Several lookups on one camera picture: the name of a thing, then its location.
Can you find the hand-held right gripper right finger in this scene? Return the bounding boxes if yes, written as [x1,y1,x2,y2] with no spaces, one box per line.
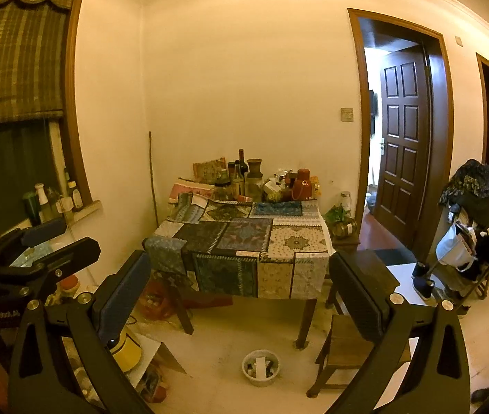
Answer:
[326,252,471,414]

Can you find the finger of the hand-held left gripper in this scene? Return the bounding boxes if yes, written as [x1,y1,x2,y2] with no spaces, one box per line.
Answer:
[20,218,68,251]
[0,237,101,287]

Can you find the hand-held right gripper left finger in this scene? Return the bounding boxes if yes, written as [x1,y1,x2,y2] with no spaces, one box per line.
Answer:
[7,250,154,414]

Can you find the white plastic basin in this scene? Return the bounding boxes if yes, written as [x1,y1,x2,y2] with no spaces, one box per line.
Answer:
[241,349,281,387]

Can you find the green bottle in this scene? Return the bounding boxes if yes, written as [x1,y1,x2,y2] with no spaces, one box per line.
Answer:
[22,191,41,226]

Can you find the orange-lid jar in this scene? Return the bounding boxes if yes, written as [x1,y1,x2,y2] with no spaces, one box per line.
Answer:
[60,275,82,305]

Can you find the white bottle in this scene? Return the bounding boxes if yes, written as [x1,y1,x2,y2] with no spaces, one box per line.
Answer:
[34,183,52,221]

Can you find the red plastic bag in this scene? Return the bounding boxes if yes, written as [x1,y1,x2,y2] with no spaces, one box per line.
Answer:
[138,279,181,322]

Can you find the small labelled bottle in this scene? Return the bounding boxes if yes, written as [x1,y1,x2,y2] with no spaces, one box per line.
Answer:
[67,180,84,212]

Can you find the dark doormat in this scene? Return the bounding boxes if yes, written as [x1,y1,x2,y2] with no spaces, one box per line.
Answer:
[358,248,418,267]

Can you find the yellow round container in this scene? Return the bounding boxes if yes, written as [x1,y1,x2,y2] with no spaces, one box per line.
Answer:
[110,331,142,372]

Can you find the white board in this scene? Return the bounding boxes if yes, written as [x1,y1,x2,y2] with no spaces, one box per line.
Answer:
[127,331,188,391]

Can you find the green leafy plant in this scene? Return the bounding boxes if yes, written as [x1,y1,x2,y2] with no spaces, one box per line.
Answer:
[323,205,347,225]

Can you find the white plastic bag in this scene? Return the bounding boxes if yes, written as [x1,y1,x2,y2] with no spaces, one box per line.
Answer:
[435,221,479,272]

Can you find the red thermos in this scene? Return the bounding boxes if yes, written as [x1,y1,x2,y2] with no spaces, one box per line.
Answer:
[292,168,313,201]

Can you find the patchwork tablecloth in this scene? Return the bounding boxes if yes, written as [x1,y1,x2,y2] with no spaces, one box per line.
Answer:
[143,192,331,300]

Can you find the pink cloth-covered box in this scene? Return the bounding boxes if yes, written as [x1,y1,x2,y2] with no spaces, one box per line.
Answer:
[169,177,216,204]

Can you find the thin wooden stick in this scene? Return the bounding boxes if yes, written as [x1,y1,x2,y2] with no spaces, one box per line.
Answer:
[148,131,159,230]

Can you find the wooden chair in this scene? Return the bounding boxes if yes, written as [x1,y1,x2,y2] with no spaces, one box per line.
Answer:
[438,263,489,300]

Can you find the glass jar with dark lid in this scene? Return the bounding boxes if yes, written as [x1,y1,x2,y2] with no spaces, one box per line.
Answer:
[213,178,233,201]

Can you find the patterned gift box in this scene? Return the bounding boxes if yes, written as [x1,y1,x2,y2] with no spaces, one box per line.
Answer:
[192,157,228,184]

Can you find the brown panelled door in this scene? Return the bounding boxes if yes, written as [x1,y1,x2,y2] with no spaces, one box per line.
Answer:
[374,49,432,237]

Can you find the plaid roman blind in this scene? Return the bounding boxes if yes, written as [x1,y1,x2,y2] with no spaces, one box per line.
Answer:
[0,0,77,129]

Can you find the wooden window frame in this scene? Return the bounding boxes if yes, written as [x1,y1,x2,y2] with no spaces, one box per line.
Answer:
[0,0,101,234]

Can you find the wide brown door frame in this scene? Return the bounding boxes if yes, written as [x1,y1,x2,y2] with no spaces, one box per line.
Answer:
[347,8,455,262]

